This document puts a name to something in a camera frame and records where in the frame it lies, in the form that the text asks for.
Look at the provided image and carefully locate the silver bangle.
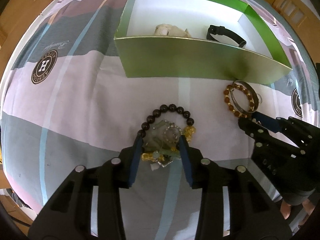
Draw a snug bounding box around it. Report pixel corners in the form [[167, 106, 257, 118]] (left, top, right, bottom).
[[229, 80, 259, 115]]

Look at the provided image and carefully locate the amber bead bracelet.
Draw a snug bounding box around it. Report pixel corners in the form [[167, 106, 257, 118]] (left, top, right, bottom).
[[223, 83, 256, 119]]

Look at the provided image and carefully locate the black bead gold bracelet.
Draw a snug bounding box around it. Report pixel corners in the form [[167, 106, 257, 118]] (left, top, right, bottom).
[[137, 103, 196, 162]]

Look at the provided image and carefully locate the green jade chain bracelet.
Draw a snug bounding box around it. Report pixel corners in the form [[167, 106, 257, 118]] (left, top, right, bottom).
[[142, 120, 183, 172]]

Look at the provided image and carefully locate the black wrist watch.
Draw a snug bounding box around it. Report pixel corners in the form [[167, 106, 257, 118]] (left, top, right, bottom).
[[206, 25, 247, 48]]

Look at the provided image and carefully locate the white wrist watch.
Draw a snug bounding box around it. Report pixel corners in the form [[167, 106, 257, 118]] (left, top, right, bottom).
[[154, 24, 191, 38]]

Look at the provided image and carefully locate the person right hand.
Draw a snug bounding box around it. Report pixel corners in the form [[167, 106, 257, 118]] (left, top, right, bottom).
[[280, 194, 319, 230]]

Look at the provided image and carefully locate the plaid bed sheet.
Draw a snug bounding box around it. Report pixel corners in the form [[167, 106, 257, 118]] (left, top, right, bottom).
[[1, 0, 319, 212]]

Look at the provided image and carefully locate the green cardboard box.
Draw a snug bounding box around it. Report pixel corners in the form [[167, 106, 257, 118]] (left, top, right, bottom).
[[114, 0, 292, 85]]

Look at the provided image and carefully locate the wooden headboard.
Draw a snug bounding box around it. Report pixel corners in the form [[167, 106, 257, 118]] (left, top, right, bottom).
[[1, 0, 53, 74]]

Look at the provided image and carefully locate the wooden footboard rail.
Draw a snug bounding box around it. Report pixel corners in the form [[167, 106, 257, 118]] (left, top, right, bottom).
[[265, 0, 319, 63]]

